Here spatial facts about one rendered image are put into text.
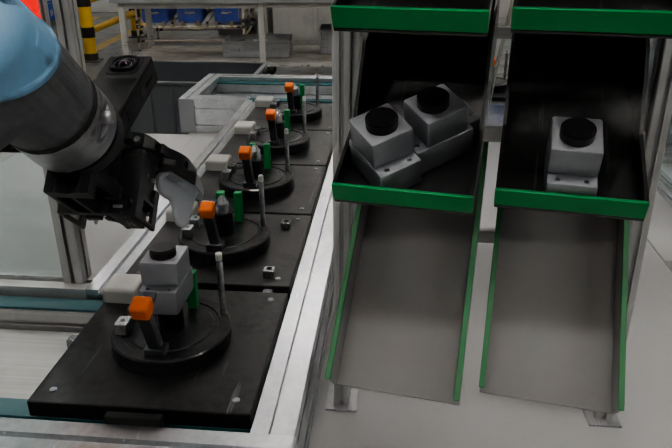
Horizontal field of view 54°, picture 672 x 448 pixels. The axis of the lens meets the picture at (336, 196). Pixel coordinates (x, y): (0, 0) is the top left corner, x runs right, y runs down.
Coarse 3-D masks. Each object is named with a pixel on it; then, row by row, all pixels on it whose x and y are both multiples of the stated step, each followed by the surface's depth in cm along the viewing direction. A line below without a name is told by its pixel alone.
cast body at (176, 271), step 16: (144, 256) 75; (160, 256) 74; (176, 256) 75; (144, 272) 74; (160, 272) 74; (176, 272) 74; (192, 272) 79; (144, 288) 74; (160, 288) 74; (176, 288) 74; (192, 288) 80; (160, 304) 74; (176, 304) 74
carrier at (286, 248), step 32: (224, 192) 105; (192, 224) 102; (224, 224) 100; (256, 224) 105; (192, 256) 97; (224, 256) 96; (256, 256) 99; (288, 256) 99; (256, 288) 92; (288, 288) 91
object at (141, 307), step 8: (136, 296) 69; (144, 296) 69; (152, 296) 71; (136, 304) 68; (144, 304) 68; (152, 304) 70; (136, 312) 68; (144, 312) 68; (144, 320) 70; (152, 320) 70; (144, 328) 71; (152, 328) 71; (144, 336) 72; (152, 336) 72; (160, 336) 73; (152, 344) 73; (160, 344) 73
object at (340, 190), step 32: (384, 64) 77; (416, 64) 76; (448, 64) 76; (480, 64) 75; (384, 96) 73; (480, 96) 71; (480, 128) 64; (352, 192) 62; (384, 192) 61; (416, 192) 60; (448, 192) 62
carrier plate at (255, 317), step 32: (96, 320) 84; (256, 320) 84; (96, 352) 78; (256, 352) 77; (64, 384) 72; (96, 384) 72; (128, 384) 72; (160, 384) 72; (192, 384) 72; (224, 384) 72; (256, 384) 72; (64, 416) 70; (96, 416) 70; (192, 416) 68; (224, 416) 68
